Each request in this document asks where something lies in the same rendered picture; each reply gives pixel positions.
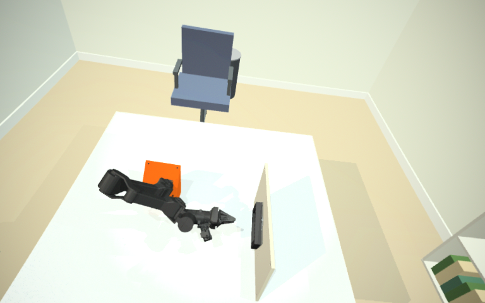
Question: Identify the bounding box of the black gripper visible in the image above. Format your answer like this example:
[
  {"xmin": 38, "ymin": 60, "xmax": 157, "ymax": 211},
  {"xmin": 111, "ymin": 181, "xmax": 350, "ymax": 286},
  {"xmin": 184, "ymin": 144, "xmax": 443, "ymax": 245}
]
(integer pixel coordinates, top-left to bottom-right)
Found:
[{"xmin": 195, "ymin": 206, "xmax": 236, "ymax": 230}]

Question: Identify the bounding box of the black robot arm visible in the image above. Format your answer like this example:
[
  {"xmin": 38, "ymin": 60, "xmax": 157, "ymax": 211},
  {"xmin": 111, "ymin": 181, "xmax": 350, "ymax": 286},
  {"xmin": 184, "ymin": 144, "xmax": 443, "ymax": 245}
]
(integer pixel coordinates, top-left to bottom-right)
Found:
[{"xmin": 98, "ymin": 169, "xmax": 213, "ymax": 242}]

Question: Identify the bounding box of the beige wall panel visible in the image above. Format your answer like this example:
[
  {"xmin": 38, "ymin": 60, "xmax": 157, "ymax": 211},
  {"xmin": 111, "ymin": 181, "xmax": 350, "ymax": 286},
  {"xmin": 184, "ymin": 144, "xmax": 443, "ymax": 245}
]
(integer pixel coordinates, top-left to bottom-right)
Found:
[{"xmin": 254, "ymin": 163, "xmax": 275, "ymax": 302}]

